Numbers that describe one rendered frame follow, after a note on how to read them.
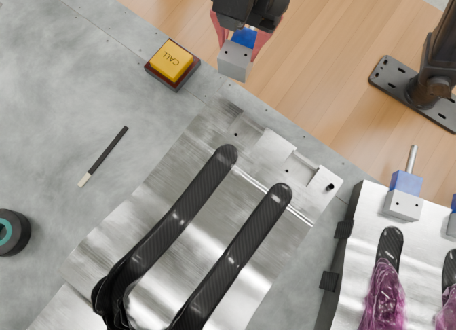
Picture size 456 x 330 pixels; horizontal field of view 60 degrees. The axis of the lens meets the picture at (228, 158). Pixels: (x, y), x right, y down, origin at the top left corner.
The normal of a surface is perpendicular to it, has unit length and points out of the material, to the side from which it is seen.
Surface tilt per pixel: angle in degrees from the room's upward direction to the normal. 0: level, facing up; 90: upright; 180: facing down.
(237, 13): 62
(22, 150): 0
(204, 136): 0
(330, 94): 0
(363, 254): 19
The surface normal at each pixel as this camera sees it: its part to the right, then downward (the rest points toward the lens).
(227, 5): -0.36, 0.65
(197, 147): 0.00, -0.25
